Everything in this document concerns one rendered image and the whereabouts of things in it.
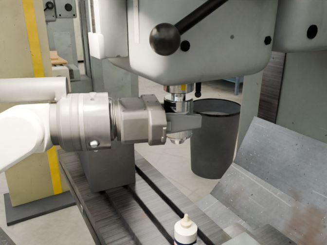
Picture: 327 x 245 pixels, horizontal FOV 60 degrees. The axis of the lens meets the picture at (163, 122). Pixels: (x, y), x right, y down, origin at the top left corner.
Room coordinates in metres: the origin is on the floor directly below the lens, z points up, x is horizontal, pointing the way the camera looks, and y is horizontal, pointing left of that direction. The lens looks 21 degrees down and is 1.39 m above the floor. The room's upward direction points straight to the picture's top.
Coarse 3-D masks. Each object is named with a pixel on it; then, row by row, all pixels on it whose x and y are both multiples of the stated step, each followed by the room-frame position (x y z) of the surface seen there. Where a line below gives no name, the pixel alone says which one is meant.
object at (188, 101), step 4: (168, 96) 0.44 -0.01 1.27; (188, 96) 0.44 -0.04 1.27; (164, 100) 0.42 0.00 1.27; (168, 100) 0.42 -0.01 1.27; (172, 100) 0.42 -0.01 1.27; (176, 100) 0.42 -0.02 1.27; (180, 100) 0.42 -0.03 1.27; (184, 100) 0.42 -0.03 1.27; (188, 100) 0.42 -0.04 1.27; (192, 100) 0.42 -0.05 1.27; (164, 104) 0.42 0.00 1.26; (168, 104) 0.42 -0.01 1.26; (172, 104) 0.41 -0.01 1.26; (176, 104) 0.41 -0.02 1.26; (180, 104) 0.41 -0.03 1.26; (184, 104) 0.41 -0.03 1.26; (188, 104) 0.42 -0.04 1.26; (192, 104) 0.42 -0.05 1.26
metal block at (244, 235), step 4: (244, 232) 0.32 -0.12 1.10; (236, 236) 0.31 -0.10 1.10; (240, 236) 0.31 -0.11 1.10; (244, 236) 0.31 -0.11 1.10; (248, 236) 0.31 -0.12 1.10; (232, 240) 0.31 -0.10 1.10; (236, 240) 0.31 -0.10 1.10; (240, 240) 0.31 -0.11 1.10; (244, 240) 0.31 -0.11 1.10; (248, 240) 0.31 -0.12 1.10; (252, 240) 0.31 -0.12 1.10; (224, 244) 0.30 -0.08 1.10; (228, 244) 0.30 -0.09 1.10; (232, 244) 0.30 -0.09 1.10; (236, 244) 0.30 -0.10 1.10; (240, 244) 0.30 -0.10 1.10; (244, 244) 0.30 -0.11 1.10; (248, 244) 0.30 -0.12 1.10; (252, 244) 0.30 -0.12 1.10; (256, 244) 0.30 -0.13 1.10
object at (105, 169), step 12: (120, 144) 0.64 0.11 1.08; (132, 144) 0.66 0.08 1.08; (84, 156) 0.67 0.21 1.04; (96, 156) 0.62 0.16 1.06; (108, 156) 0.63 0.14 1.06; (120, 156) 0.64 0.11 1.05; (132, 156) 0.66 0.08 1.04; (84, 168) 0.70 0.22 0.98; (96, 168) 0.62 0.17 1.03; (108, 168) 0.63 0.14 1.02; (120, 168) 0.64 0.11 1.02; (132, 168) 0.66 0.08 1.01; (96, 180) 0.62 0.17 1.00; (108, 180) 0.63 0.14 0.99; (120, 180) 0.64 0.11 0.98; (132, 180) 0.66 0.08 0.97
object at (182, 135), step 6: (168, 108) 0.42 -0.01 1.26; (174, 108) 0.41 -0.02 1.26; (180, 108) 0.41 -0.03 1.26; (186, 108) 0.41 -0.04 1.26; (192, 108) 0.43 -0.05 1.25; (180, 132) 0.41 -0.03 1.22; (186, 132) 0.41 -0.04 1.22; (168, 138) 0.42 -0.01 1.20; (174, 138) 0.41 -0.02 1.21; (180, 138) 0.41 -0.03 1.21; (186, 138) 0.41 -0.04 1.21
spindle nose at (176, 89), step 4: (188, 84) 0.41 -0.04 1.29; (192, 84) 0.42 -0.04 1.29; (164, 88) 0.42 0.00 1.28; (168, 88) 0.42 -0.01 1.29; (172, 88) 0.41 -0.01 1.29; (176, 88) 0.41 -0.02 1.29; (180, 88) 0.41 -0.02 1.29; (188, 88) 0.41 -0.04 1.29; (192, 88) 0.42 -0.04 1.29; (168, 92) 0.42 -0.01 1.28; (172, 92) 0.41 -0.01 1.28; (176, 92) 0.41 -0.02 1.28; (180, 92) 0.41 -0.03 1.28; (184, 92) 0.41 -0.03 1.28; (188, 92) 0.41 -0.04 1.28
